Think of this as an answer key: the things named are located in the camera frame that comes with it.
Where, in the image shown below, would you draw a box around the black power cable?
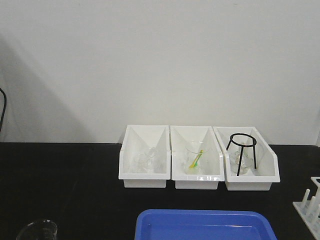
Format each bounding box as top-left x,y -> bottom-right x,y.
0,88 -> 7,131

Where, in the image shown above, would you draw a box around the clear glass beaker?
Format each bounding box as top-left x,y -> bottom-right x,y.
16,219 -> 58,240

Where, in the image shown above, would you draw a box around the black wire tripod stand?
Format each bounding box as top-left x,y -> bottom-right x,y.
226,132 -> 257,177

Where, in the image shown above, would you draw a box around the clear glass test tube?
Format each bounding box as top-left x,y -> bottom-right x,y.
313,195 -> 320,224

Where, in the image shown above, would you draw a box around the left white storage bin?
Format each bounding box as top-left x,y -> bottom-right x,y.
118,124 -> 171,189

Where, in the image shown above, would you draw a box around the glass beaker in middle bin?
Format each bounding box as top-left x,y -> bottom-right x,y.
184,140 -> 209,175

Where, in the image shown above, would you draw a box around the white test tube rack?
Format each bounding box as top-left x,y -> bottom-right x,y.
292,176 -> 320,240

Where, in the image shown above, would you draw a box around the glassware in left bin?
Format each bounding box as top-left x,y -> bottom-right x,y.
131,147 -> 160,173

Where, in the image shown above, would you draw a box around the white storage bin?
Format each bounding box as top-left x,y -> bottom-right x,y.
213,126 -> 281,191
170,125 -> 225,190
118,124 -> 171,189

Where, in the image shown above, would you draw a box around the right white storage bin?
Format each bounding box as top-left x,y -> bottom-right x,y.
213,126 -> 281,191

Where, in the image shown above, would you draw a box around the middle white storage bin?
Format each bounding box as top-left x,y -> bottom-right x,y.
170,125 -> 225,190

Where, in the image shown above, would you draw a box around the yellow green spatulas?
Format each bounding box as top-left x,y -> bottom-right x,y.
189,149 -> 204,169

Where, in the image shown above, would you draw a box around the glass flask in right bin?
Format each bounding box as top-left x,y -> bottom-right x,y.
230,147 -> 253,175

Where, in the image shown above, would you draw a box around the blue plastic tray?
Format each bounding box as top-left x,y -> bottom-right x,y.
134,209 -> 277,240

